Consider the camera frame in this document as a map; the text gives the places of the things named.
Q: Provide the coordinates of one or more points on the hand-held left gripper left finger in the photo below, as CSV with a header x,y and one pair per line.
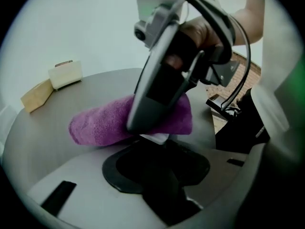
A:
x,y
112,175

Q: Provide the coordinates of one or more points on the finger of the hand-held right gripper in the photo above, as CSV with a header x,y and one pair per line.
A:
x,y
152,89

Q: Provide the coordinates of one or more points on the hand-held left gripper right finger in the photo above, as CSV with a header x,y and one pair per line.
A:
x,y
197,168

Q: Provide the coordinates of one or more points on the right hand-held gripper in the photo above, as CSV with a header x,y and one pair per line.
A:
x,y
166,1

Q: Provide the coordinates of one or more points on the white remote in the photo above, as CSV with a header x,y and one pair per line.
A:
x,y
155,138

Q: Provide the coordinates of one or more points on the purple cloth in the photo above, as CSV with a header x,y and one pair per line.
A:
x,y
100,125

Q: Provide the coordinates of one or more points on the person's right forearm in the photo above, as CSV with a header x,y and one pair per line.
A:
x,y
250,20

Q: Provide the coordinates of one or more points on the person's right hand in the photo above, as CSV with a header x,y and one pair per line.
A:
x,y
202,34

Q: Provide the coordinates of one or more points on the cream storage box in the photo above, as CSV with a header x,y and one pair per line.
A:
x,y
65,75

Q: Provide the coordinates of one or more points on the wooden box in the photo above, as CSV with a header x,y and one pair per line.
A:
x,y
35,96

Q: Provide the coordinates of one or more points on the person's white shirt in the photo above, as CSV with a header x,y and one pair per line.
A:
x,y
278,56

